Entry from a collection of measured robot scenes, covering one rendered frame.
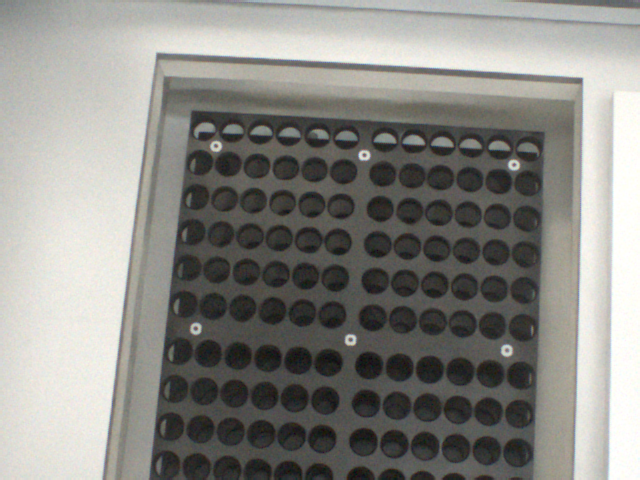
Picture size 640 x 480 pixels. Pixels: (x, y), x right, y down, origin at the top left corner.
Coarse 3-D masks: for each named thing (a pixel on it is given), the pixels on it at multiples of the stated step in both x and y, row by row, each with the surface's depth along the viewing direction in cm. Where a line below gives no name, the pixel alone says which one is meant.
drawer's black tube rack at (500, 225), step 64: (192, 192) 65; (256, 192) 62; (320, 192) 61; (384, 192) 61; (448, 192) 61; (512, 192) 61; (192, 256) 61; (256, 256) 61; (320, 256) 60; (384, 256) 60; (448, 256) 60; (512, 256) 60; (192, 320) 60; (256, 320) 60; (320, 320) 60; (384, 320) 62; (448, 320) 59; (512, 320) 59; (192, 384) 59; (256, 384) 59; (320, 384) 59; (384, 384) 58; (448, 384) 58; (512, 384) 62; (192, 448) 58; (256, 448) 58; (320, 448) 61; (384, 448) 61; (448, 448) 61; (512, 448) 60
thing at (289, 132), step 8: (224, 128) 68; (232, 128) 68; (240, 128) 68; (256, 128) 68; (264, 128) 68; (288, 128) 68; (280, 136) 68; (288, 136) 68; (296, 136) 68; (312, 136) 68; (320, 136) 68; (328, 136) 68; (344, 136) 68; (352, 136) 68; (384, 136) 68; (392, 136) 68; (408, 136) 68
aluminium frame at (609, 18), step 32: (224, 0) 59; (256, 0) 59; (288, 0) 59; (320, 0) 58; (352, 0) 58; (384, 0) 58; (416, 0) 58; (448, 0) 57; (480, 0) 57; (512, 0) 57; (544, 0) 57; (576, 0) 57; (608, 0) 57
